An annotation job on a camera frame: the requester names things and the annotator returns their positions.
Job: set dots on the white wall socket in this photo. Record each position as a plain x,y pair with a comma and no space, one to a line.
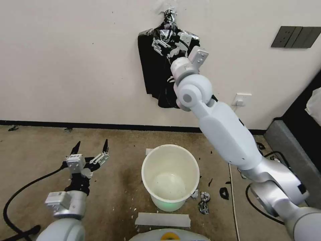
242,99

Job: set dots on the crumpled black bag scrap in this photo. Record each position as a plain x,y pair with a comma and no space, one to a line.
203,202

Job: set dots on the white robot front shell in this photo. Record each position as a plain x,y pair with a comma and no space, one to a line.
150,237

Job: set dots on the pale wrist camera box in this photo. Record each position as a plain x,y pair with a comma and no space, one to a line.
75,164
186,38

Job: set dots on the dark wall switch panel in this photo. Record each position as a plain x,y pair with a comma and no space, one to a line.
296,37

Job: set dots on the small white paper piece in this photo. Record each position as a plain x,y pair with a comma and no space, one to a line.
149,151

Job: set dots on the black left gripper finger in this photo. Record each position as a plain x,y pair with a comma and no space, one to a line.
76,149
100,159

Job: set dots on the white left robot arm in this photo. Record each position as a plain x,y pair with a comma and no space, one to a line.
65,226

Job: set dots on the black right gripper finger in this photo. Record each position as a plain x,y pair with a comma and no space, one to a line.
164,41
158,47

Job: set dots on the white paper strip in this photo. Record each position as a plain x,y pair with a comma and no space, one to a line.
163,219

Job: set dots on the white translucent bag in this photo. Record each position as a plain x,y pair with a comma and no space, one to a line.
314,105

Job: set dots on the black baseboard strip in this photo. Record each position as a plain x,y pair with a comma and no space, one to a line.
100,124

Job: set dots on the white round trash bin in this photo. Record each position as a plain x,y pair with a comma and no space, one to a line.
170,165

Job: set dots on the black furniture panel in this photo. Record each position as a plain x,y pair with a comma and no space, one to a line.
299,100

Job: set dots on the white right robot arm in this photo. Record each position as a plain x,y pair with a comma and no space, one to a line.
225,125

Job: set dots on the tiny black bag scrap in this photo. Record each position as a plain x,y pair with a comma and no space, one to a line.
210,182

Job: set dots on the flat black bag scrap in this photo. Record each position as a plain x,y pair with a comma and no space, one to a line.
224,193

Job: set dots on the black plastic trash bag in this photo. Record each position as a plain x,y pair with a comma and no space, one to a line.
150,75

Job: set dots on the grey upholstered furniture base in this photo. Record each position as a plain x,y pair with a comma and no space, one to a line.
296,145

